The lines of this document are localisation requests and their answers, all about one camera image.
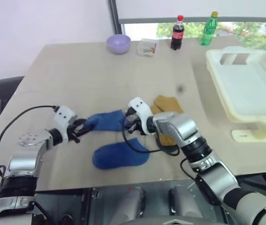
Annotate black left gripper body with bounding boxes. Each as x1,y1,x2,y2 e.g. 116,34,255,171
67,116,83,144

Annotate cola bottle with red cap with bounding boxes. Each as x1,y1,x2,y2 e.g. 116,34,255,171
170,15,185,51

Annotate dark window frame post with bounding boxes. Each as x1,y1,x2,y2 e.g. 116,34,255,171
107,0,125,43

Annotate green bottle with yellow cap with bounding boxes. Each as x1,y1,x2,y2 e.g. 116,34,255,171
199,11,219,46

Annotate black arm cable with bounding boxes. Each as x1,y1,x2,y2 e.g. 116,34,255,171
122,112,199,182
0,105,58,179

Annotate small coloured clips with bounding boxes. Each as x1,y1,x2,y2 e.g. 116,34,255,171
141,42,157,55

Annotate clear plastic box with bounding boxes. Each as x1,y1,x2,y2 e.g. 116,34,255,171
136,38,159,57

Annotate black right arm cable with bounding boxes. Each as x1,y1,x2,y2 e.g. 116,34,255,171
122,112,199,182

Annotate white roller blind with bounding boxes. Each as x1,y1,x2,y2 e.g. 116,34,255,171
118,0,266,24

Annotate metal table frame bracket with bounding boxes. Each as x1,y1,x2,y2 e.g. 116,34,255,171
91,188,103,200

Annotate cream flat plastic piece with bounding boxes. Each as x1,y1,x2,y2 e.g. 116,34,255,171
230,128,266,143

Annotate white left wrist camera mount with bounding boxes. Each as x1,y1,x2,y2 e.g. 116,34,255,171
52,105,77,143

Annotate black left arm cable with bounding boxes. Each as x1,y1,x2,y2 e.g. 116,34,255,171
0,105,58,179

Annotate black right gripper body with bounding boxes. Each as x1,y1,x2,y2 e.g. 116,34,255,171
124,107,147,136

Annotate cream plastic basket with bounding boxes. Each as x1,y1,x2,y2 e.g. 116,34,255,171
205,45,266,131

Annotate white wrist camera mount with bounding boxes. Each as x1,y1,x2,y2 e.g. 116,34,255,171
52,105,77,143
128,97,155,136

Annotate blue sock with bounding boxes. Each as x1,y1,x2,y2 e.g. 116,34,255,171
83,109,127,132
92,137,151,170

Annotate purple plastic bowl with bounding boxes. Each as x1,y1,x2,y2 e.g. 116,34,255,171
106,34,131,55

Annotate mustard yellow sock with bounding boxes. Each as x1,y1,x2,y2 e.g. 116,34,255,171
158,131,180,147
150,94,184,116

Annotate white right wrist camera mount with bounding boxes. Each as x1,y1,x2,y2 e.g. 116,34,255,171
128,97,155,136

